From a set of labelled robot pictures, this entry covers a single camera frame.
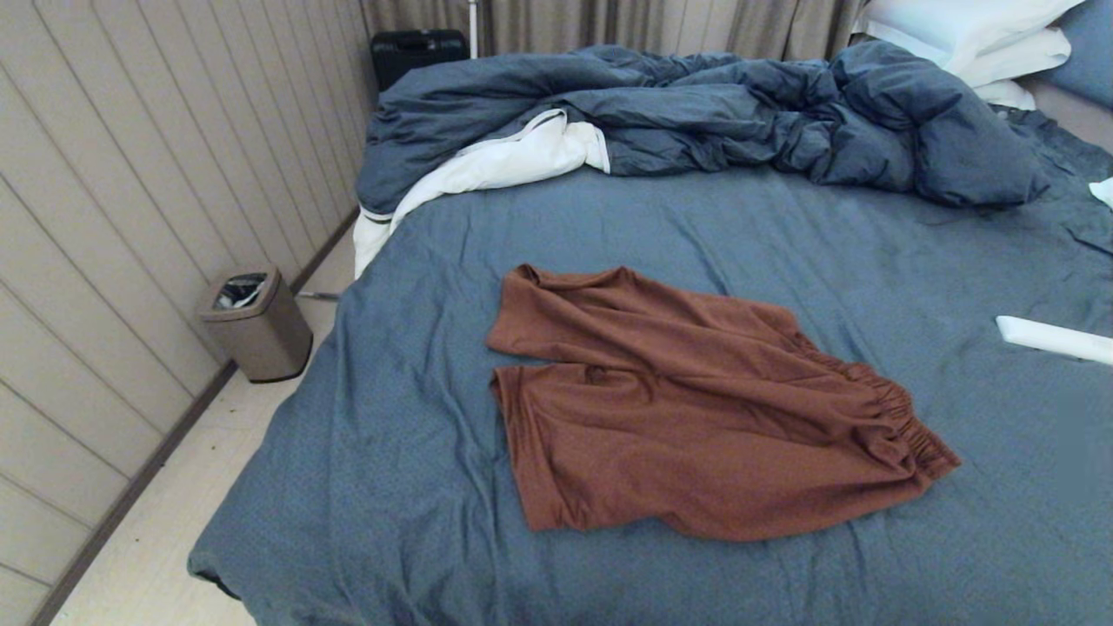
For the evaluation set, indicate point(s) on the blue bed sheet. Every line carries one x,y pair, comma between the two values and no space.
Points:
391,452

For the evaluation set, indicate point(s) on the large white pillow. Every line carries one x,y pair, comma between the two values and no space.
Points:
948,22

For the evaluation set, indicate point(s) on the white flat paper strip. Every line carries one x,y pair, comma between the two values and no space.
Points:
1052,339

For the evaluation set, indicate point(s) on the white pole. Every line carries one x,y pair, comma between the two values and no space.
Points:
474,26

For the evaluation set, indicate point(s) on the brown shorts with white print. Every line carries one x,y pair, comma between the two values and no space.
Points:
696,417

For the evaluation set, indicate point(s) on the small white paper scrap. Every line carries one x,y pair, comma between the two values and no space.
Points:
1104,193

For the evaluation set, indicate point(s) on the flat white pillow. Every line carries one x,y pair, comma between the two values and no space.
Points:
1026,56

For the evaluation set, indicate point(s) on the beige curtain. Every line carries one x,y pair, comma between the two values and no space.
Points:
609,22

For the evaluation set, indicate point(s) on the beige mattress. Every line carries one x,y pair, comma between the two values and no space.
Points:
1074,113

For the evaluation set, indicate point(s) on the dark green suitcase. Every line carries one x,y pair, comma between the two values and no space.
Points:
417,52

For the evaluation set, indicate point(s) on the small white pillow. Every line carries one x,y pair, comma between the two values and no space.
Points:
1009,94

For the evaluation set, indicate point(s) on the blue pillow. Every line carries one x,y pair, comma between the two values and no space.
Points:
1087,48

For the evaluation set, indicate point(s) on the black trash bag liner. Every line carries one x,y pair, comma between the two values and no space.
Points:
239,291

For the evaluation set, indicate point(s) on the beige trash bin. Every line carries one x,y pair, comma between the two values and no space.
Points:
265,339

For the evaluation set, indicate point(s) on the crumpled dark blue duvet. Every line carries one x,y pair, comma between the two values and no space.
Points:
783,113

